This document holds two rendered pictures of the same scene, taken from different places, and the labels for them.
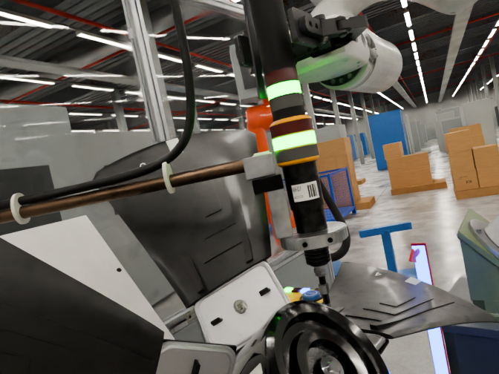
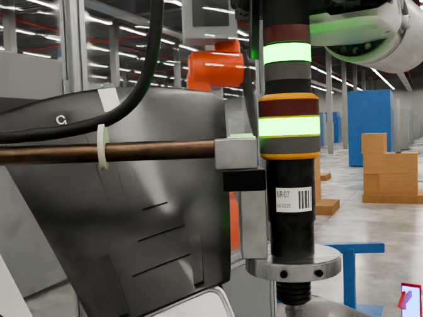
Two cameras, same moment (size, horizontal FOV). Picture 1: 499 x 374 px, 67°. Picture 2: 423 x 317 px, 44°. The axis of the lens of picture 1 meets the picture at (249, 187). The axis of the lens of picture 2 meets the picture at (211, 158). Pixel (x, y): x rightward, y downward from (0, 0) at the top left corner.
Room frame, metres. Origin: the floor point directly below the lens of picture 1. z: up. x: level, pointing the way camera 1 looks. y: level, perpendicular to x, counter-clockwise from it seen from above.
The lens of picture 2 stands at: (0.01, 0.03, 1.40)
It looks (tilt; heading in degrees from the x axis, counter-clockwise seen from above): 3 degrees down; 356
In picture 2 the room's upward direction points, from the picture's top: 2 degrees counter-clockwise
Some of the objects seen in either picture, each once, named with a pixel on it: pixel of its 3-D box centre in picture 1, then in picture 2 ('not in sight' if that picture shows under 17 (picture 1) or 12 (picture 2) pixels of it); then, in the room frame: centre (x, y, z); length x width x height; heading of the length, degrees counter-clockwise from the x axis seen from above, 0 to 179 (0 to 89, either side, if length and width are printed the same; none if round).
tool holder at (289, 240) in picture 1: (295, 197); (277, 203); (0.38, -0.04, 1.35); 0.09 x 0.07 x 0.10; 86
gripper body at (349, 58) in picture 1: (321, 53); (337, 9); (0.47, -0.12, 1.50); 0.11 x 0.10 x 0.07; 142
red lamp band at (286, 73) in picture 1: (281, 78); (286, 36); (0.38, -0.05, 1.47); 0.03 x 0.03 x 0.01
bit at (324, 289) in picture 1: (325, 295); not in sight; (0.38, -0.05, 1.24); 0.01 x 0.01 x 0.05
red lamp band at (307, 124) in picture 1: (291, 128); (288, 108); (0.38, -0.05, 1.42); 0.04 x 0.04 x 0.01
